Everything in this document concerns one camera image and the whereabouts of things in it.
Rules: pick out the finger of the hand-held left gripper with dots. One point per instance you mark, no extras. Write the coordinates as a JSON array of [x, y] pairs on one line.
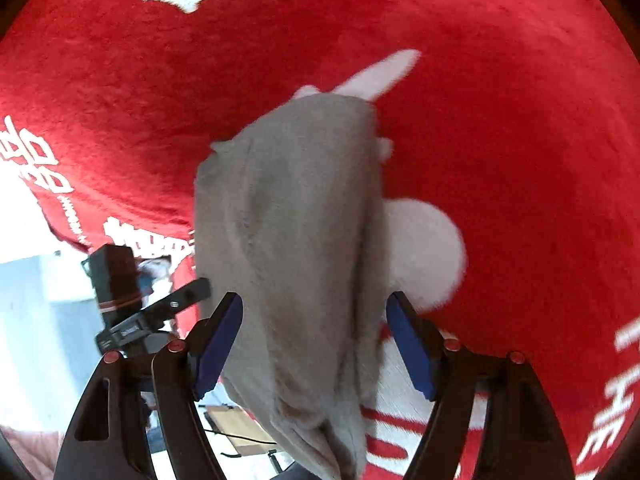
[[176, 304]]

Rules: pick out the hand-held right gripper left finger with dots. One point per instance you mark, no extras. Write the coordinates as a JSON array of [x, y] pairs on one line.
[[220, 342]]

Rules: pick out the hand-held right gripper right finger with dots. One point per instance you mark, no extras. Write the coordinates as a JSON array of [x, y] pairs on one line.
[[409, 350]]

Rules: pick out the grey sock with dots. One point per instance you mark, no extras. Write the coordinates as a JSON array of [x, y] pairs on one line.
[[290, 240]]

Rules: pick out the wooden board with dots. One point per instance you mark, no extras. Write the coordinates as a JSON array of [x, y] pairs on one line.
[[235, 422]]

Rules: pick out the pink cloth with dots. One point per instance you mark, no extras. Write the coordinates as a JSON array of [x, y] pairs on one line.
[[30, 452]]

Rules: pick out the red printed blanket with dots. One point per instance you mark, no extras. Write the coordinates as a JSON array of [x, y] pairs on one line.
[[500, 160]]

